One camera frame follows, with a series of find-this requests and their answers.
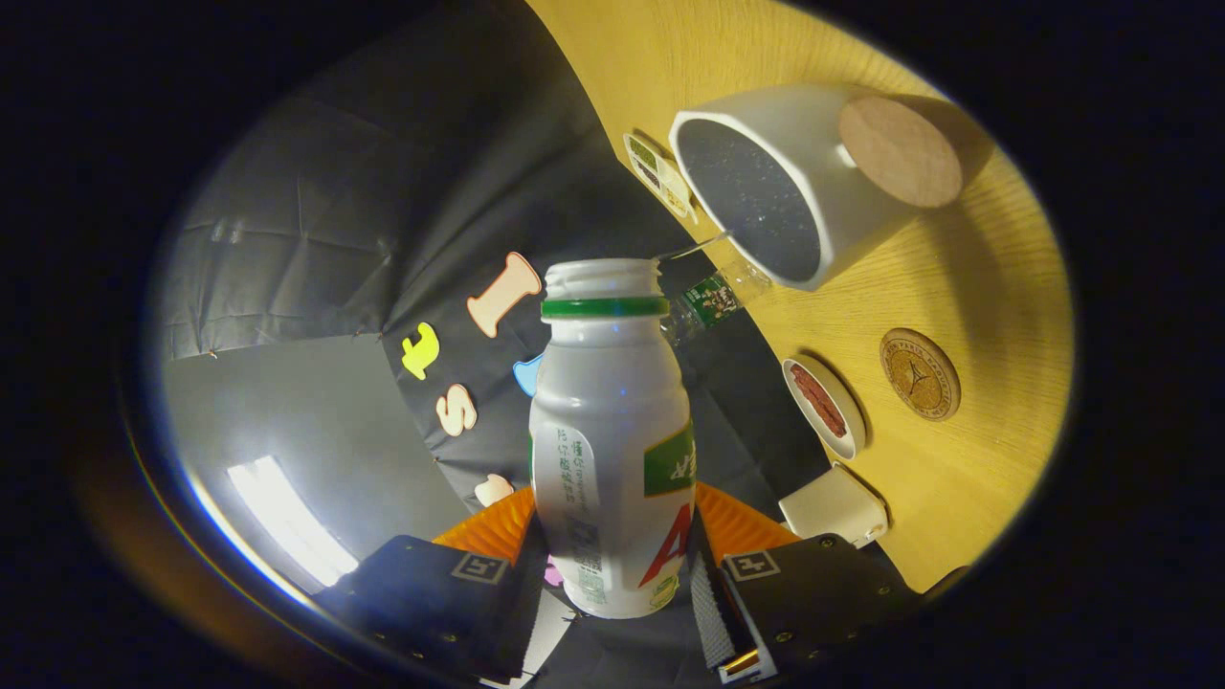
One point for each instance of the white divided tray of beans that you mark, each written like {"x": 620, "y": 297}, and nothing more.
{"x": 660, "y": 177}

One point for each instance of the black backdrop cloth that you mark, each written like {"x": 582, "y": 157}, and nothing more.
{"x": 335, "y": 239}

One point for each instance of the clear poured juice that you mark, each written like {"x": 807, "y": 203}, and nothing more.
{"x": 694, "y": 246}

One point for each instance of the white juice bottle green label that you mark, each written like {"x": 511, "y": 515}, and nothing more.
{"x": 608, "y": 431}

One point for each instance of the red meat slices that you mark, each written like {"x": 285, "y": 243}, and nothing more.
{"x": 818, "y": 400}

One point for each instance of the clear plastic water bottle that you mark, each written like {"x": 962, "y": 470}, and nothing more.
{"x": 713, "y": 299}

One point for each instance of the ceiling light panel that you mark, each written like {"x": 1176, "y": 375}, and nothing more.
{"x": 292, "y": 522}

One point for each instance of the round beige plate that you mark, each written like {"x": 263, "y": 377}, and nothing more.
{"x": 847, "y": 421}

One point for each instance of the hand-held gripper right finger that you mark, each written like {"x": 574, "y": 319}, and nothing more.
{"x": 823, "y": 593}

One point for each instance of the cream toaster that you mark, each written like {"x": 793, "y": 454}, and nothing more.
{"x": 833, "y": 507}

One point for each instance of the round cork coaster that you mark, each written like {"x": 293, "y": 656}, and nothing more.
{"x": 919, "y": 375}

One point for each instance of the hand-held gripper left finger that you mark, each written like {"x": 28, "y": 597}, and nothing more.
{"x": 421, "y": 603}

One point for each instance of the wooden table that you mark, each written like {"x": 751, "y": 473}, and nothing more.
{"x": 995, "y": 287}

